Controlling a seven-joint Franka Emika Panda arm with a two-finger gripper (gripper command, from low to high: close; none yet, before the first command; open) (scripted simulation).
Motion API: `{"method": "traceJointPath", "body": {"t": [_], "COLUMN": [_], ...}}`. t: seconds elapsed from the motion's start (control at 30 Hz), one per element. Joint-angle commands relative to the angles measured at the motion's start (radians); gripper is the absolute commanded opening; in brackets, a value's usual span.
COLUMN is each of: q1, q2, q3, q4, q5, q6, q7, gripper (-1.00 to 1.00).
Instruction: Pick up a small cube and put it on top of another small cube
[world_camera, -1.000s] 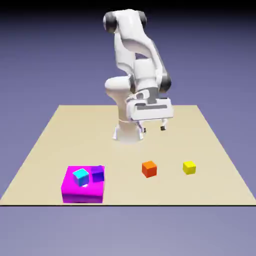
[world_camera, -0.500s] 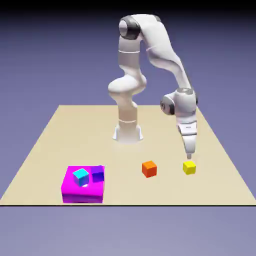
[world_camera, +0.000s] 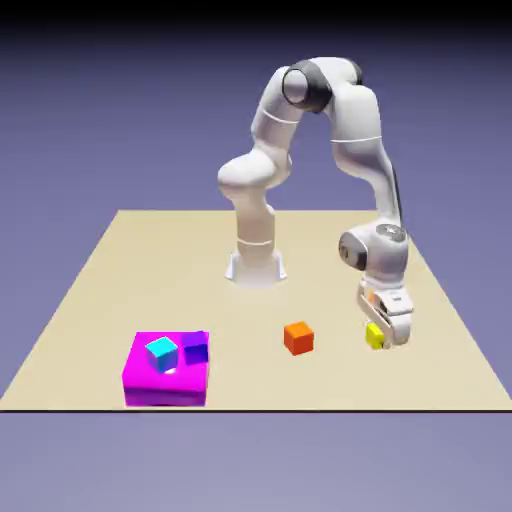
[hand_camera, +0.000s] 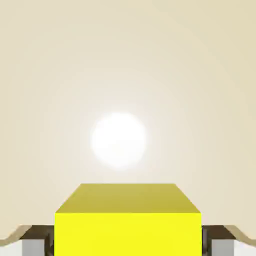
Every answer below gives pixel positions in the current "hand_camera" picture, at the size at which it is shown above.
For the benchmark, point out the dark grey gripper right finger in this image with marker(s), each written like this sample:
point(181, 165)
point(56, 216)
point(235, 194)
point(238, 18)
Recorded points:
point(222, 243)

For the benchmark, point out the small yellow cube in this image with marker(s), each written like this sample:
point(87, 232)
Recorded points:
point(128, 230)

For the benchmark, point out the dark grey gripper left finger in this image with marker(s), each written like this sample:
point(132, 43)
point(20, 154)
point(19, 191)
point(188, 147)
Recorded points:
point(34, 243)

